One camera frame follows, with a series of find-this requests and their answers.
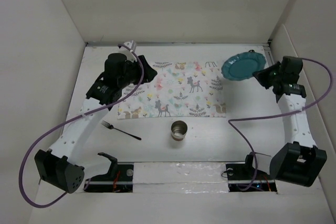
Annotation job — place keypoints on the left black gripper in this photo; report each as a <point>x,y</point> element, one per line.
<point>148,73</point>

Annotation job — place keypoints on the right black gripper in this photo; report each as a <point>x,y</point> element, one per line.
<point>261,75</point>

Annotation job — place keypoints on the teal scalloped plate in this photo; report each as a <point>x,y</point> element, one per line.
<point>241,66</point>

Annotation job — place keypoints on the floral animal print cloth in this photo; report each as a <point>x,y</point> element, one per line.
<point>180,89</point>

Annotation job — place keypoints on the stainless steel cup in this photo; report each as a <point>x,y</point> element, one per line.
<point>179,130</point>

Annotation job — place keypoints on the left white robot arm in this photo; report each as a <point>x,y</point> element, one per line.
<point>61,165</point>

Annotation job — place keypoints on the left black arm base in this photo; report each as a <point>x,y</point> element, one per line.
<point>108,175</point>

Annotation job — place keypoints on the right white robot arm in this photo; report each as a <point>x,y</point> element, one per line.
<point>300,160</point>

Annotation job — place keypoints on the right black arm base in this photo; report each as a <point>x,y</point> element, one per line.
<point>240,177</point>

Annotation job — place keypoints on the black metal fork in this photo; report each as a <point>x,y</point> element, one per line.
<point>111,127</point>

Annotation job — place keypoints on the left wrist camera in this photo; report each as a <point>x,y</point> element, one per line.
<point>114,65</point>

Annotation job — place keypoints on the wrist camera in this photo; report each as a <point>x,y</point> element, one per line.
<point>291,66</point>
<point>114,65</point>

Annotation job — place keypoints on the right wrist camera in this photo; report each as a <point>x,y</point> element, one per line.
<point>291,66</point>

